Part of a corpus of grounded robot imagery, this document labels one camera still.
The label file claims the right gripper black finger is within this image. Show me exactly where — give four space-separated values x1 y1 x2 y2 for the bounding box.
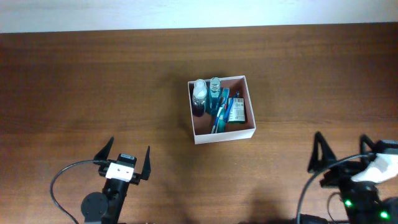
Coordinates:
307 131 337 174
359 134 374 154

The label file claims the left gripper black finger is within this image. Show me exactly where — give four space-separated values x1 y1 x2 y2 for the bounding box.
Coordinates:
93 137 114 161
141 146 151 180

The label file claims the blue and white toothbrush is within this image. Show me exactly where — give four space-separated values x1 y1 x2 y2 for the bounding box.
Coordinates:
211 106 225 134

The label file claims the green red toothpaste tube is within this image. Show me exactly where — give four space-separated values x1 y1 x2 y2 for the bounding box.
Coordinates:
216 88 229 133

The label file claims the clear bottle with purple liquid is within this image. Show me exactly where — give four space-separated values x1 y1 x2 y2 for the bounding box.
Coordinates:
192 79 208 117

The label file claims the green and white soap box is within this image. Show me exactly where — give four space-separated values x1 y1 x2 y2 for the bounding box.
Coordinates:
228 98 246 123

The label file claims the teal mouthwash bottle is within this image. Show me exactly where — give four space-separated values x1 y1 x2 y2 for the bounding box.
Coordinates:
208 77 221 116

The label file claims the blue disposable razor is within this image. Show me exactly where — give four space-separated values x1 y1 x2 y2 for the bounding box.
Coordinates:
223 91 239 123

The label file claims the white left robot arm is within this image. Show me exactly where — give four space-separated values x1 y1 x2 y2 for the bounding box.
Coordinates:
81 138 151 224

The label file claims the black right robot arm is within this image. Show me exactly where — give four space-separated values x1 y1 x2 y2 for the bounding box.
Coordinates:
293 131 397 223

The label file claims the white cardboard box, brown inside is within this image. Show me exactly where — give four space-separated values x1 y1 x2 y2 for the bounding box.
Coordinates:
188 75 256 144

